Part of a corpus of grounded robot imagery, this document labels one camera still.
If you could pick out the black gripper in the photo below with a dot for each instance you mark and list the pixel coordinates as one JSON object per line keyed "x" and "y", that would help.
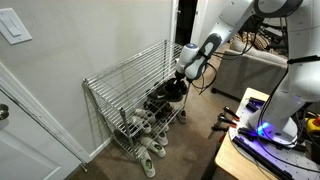
{"x": 180, "y": 83}

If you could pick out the black sneaker with white swoosh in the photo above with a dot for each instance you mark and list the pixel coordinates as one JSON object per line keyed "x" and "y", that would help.
{"x": 163, "y": 95}

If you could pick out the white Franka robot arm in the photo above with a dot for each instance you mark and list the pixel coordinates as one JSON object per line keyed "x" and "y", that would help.
{"x": 300, "y": 76}

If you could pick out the brown leather shoe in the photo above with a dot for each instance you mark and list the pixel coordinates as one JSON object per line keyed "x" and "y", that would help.
{"x": 166, "y": 110}

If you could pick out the white sneaker orange insole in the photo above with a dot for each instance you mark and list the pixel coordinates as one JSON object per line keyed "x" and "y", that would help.
{"x": 182, "y": 117}

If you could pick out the black slip-on shoe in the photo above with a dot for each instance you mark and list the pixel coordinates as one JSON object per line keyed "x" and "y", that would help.
{"x": 151, "y": 106}

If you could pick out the grey sofa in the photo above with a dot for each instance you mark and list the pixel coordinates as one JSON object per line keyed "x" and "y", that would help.
{"x": 250, "y": 75}

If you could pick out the patterned brown throw pillow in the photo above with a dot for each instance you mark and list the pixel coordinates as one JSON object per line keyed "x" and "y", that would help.
{"x": 258, "y": 42}

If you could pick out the white sneaker green insole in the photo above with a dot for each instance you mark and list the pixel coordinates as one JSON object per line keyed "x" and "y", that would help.
{"x": 146, "y": 165}

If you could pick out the black equipment case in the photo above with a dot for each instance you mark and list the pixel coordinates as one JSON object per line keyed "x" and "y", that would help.
{"x": 256, "y": 26}

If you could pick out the white baseboard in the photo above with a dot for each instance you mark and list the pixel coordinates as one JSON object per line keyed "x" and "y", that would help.
{"x": 100, "y": 149}

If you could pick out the red yellow emergency stop button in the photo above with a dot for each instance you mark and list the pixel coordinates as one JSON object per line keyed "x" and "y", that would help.
{"x": 315, "y": 125}

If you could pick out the white panel door with deadbolt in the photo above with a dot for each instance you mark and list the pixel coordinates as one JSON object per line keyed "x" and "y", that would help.
{"x": 33, "y": 150}

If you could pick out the small black bracket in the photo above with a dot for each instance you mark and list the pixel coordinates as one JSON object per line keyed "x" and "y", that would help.
{"x": 257, "y": 100}
{"x": 252, "y": 106}

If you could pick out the short black aluminium rail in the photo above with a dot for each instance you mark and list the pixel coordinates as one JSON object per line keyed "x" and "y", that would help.
{"x": 248, "y": 132}

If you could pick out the long black aluminium rail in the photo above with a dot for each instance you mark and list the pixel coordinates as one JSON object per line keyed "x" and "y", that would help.
{"x": 256, "y": 155}

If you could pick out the grey round base plate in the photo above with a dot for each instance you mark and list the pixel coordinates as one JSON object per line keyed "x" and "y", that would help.
{"x": 300, "y": 156}

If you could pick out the white door frame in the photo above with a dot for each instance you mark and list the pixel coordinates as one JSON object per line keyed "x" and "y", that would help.
{"x": 43, "y": 123}

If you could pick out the white light switch plate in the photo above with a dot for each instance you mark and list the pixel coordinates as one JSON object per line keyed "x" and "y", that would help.
{"x": 13, "y": 26}

